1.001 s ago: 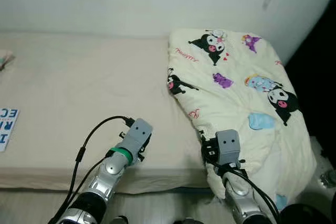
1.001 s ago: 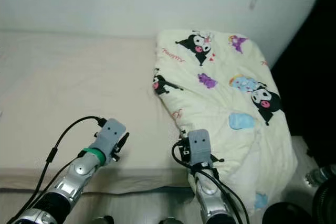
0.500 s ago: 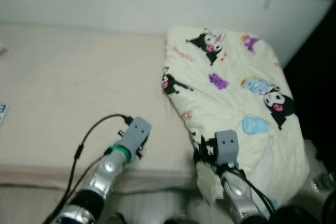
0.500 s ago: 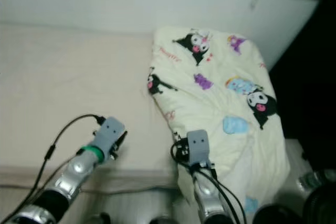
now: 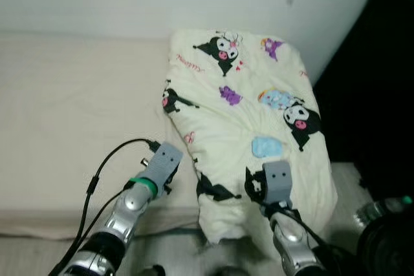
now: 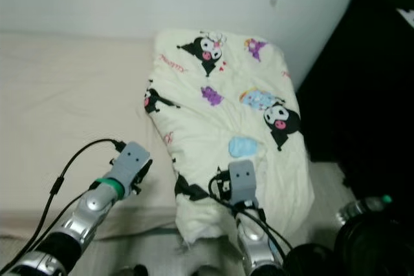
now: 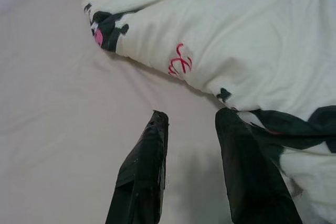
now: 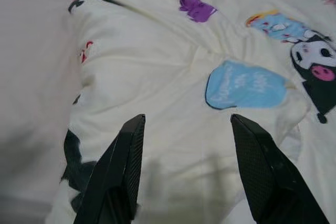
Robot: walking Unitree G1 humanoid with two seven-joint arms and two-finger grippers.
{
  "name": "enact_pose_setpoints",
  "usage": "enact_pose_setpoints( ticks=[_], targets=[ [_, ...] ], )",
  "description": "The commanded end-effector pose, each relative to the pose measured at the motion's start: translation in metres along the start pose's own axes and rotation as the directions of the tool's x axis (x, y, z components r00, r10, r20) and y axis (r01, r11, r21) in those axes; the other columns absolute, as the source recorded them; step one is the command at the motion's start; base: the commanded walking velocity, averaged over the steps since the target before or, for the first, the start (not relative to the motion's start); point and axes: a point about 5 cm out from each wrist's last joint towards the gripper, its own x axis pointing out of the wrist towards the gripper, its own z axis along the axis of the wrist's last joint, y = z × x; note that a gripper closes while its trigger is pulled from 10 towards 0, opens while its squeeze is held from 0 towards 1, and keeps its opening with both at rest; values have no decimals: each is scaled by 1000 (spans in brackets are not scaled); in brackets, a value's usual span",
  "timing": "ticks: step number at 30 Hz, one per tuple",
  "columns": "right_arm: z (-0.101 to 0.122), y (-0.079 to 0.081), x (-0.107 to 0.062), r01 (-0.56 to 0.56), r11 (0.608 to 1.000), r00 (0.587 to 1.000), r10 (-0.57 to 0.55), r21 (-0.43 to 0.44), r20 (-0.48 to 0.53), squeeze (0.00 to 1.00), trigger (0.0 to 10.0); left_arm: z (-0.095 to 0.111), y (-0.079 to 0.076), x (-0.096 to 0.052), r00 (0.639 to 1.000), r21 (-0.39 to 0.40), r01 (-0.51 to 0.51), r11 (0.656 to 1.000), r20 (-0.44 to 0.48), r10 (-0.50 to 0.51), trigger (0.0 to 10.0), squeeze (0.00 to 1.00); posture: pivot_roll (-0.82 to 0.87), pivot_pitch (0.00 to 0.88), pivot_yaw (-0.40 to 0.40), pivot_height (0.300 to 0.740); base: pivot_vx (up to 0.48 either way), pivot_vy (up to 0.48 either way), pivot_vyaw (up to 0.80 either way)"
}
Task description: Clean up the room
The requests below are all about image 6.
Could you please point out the cream sheeted mattress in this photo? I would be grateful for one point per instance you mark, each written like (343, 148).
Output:
(65, 114)

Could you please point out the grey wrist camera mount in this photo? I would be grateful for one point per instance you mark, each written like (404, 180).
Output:
(132, 159)
(242, 182)

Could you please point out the black standing fan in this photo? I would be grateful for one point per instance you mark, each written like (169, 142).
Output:
(375, 250)

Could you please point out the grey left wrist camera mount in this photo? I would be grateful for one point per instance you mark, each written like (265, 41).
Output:
(132, 159)

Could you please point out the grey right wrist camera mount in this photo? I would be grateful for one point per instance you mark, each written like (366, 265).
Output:
(242, 182)

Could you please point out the cream cartoon print blanket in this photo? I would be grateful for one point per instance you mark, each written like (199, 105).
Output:
(207, 134)

